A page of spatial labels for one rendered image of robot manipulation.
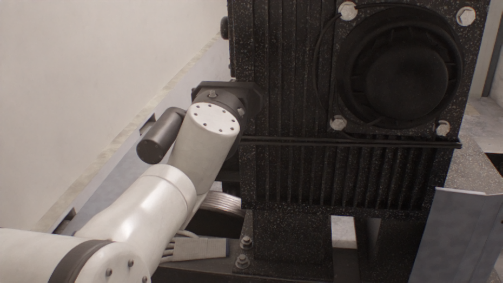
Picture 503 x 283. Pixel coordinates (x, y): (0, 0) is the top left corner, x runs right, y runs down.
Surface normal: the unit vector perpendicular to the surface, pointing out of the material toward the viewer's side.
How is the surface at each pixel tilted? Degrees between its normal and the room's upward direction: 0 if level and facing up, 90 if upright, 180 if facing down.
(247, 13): 90
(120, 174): 0
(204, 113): 26
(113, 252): 41
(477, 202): 90
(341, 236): 0
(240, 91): 0
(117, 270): 82
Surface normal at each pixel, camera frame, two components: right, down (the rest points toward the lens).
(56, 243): -0.07, -0.99
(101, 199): -0.02, -0.87
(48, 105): 0.99, 0.05
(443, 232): -0.25, 0.47
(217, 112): 0.41, -0.76
